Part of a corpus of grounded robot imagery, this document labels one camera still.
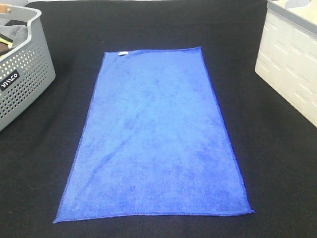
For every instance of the blue microfiber towel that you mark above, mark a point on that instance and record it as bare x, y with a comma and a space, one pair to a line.
154, 143

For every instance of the black table cloth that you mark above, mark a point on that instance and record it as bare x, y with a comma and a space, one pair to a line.
275, 146

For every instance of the grey perforated plastic basket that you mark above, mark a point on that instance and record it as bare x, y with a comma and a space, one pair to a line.
27, 70

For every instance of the white plastic storage crate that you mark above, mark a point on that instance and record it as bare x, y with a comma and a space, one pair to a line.
287, 57

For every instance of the grey cloth in basket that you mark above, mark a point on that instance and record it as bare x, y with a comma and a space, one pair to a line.
12, 36

